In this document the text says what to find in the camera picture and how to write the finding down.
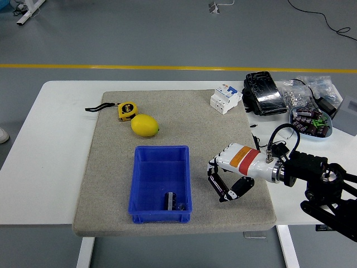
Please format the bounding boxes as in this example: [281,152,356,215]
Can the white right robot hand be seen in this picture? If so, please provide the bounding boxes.
[206,142,277,204]

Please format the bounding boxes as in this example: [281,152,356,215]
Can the long dark cylindrical battery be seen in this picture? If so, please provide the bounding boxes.
[208,173,229,199]

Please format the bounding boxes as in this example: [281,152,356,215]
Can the short dark printed cylindrical battery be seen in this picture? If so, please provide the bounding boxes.
[164,191,177,210]

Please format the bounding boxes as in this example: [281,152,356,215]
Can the blue plastic box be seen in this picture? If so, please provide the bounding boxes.
[127,144,192,223]

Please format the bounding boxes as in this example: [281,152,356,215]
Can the grey box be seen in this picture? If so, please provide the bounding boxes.
[333,95,357,132]

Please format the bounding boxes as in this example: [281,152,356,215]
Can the white circuit breaker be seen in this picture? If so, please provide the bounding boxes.
[209,85,243,115]

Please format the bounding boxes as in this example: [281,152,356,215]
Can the black foot pedal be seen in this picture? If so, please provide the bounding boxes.
[242,71,288,117]

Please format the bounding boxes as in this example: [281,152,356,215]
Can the light blue bowl of parts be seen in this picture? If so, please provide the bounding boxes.
[289,106,334,140]

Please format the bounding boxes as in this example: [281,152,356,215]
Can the clear bag of metal nuts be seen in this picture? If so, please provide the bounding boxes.
[278,75,344,111]

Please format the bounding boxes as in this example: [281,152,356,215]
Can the black power adapter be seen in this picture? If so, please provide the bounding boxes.
[317,96,338,118]

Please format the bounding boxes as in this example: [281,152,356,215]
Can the yellow lemon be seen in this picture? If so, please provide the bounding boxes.
[130,113,160,137]

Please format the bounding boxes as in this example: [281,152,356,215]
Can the yellow tape measure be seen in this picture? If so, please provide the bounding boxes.
[85,102,139,122]

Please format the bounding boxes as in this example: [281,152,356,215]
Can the grey-brown mat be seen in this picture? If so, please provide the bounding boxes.
[71,89,277,237]

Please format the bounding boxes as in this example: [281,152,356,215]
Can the white power strip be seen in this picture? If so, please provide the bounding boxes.
[208,0,235,14]

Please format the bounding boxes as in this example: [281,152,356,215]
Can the white table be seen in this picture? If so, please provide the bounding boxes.
[0,80,357,268]

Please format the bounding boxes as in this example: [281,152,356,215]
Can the blue object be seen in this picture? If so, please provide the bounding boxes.
[0,0,15,13]

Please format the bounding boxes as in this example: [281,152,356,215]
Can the metal under-table bracket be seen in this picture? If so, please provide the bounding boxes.
[242,231,267,240]

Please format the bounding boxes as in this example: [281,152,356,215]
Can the black floor cable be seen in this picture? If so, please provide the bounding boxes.
[287,0,357,41]

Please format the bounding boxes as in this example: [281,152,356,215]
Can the white table frame leg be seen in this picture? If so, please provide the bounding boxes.
[16,0,47,27]

